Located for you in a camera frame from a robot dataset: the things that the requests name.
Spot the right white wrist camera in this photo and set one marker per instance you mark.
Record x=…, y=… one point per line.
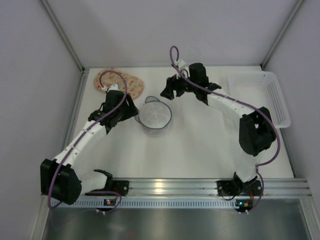
x=180, y=64

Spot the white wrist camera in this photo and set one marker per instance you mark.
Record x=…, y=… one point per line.
x=113, y=87
x=180, y=64

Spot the clear plastic dome insert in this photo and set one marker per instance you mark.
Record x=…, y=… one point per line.
x=154, y=116

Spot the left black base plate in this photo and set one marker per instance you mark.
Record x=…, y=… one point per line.
x=117, y=186

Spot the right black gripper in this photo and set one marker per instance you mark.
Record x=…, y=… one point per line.
x=173, y=86

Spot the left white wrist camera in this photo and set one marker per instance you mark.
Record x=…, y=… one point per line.
x=113, y=87

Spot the grey slotted cable duct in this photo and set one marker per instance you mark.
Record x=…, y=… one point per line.
x=153, y=203

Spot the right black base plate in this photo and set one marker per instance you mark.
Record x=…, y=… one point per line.
x=235, y=188

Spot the pink floral mesh laundry bag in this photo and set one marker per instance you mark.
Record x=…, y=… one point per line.
x=106, y=78

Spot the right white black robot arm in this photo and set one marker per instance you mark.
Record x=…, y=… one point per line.
x=256, y=132

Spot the white plastic basket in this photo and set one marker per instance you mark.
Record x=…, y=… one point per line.
x=261, y=89

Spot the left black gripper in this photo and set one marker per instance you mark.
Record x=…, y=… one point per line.
x=125, y=111

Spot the aluminium mounting rail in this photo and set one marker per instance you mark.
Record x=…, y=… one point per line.
x=175, y=186

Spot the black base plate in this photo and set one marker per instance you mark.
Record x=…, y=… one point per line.
x=235, y=188
x=117, y=186

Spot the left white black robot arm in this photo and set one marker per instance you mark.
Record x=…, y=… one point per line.
x=65, y=177

